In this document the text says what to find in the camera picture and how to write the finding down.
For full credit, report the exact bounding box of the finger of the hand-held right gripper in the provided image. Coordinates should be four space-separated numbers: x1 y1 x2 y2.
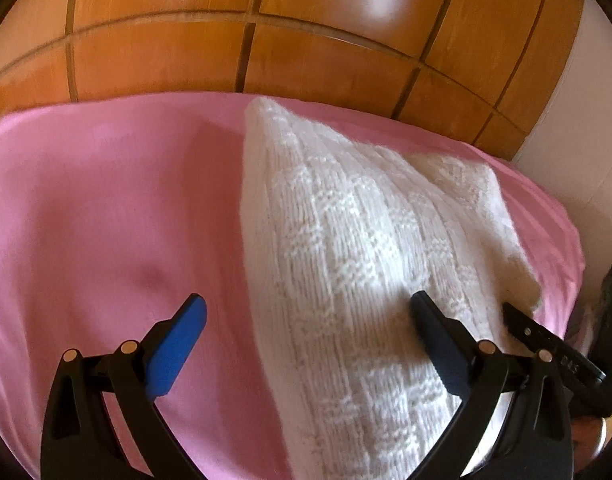
502 302 609 397

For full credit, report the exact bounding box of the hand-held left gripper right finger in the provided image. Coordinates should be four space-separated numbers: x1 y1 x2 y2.
409 290 573 480

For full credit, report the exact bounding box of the wooden panelled wardrobe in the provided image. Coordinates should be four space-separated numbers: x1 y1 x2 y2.
0 0 586 162

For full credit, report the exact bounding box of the pink bed blanket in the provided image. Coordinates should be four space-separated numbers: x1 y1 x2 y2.
0 91 586 480

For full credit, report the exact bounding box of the white knitted sweater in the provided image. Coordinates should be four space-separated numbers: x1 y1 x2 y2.
238 96 544 480

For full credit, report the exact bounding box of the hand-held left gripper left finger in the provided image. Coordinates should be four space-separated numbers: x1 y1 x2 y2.
40 292 208 480

